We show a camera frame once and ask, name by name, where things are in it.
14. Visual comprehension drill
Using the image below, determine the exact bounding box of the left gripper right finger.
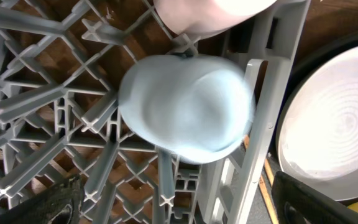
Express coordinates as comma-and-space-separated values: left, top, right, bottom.
272, 171, 358, 224

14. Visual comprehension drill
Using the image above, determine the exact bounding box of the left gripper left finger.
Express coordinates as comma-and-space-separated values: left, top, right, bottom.
0, 174, 85, 224

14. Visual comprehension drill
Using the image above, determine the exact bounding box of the wooden chopstick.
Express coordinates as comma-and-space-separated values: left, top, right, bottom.
243, 135, 274, 186
259, 176, 279, 224

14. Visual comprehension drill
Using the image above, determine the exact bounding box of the grey round plate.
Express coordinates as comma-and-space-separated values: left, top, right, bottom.
276, 46, 358, 201

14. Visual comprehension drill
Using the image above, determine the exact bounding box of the blue plastic cup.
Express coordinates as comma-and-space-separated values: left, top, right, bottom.
118, 55, 255, 164

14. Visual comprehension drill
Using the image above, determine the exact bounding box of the pink plastic cup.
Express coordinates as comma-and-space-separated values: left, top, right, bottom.
154, 0, 276, 39

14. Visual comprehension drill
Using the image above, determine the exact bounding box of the grey plastic dishwasher rack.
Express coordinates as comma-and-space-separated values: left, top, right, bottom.
0, 1, 310, 223

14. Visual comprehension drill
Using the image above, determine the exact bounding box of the round black serving tray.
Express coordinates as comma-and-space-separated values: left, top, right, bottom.
269, 31, 358, 164

